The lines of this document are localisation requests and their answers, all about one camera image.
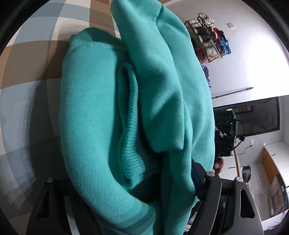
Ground purple bag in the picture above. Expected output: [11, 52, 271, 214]
[201, 65, 211, 88]

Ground checkered bed blanket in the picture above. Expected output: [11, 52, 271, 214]
[1, 1, 117, 234]

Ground person right hand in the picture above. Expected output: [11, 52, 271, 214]
[213, 158, 224, 175]

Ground wooden shoe rack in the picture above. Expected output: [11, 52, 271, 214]
[184, 13, 231, 64]

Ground wall light switch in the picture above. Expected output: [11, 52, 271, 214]
[227, 23, 235, 29]

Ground teal fleece jacket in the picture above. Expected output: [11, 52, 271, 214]
[60, 1, 215, 234]

